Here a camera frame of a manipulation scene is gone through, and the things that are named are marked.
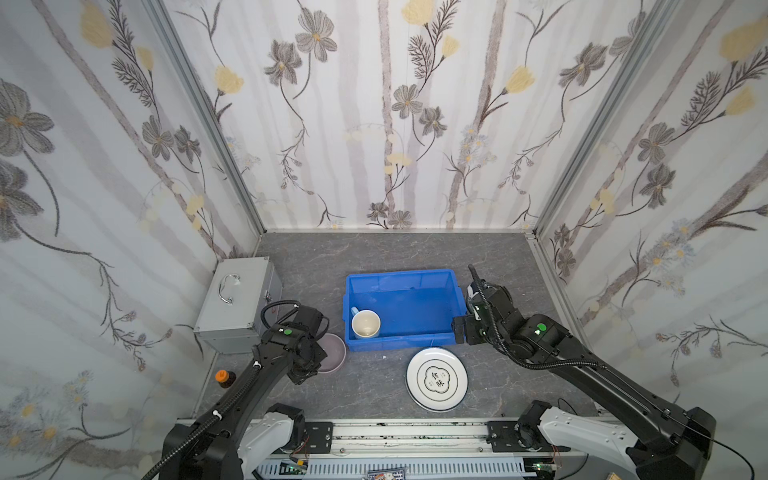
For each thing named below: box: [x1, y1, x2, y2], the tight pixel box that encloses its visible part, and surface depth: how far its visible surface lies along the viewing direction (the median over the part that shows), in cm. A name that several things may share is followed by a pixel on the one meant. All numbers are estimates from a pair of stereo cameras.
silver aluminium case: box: [194, 256, 283, 354], surface depth 84 cm
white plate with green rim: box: [406, 346, 469, 413], surface depth 84 cm
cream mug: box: [351, 306, 381, 338], surface depth 87 cm
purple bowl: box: [316, 333, 347, 374], surface depth 85 cm
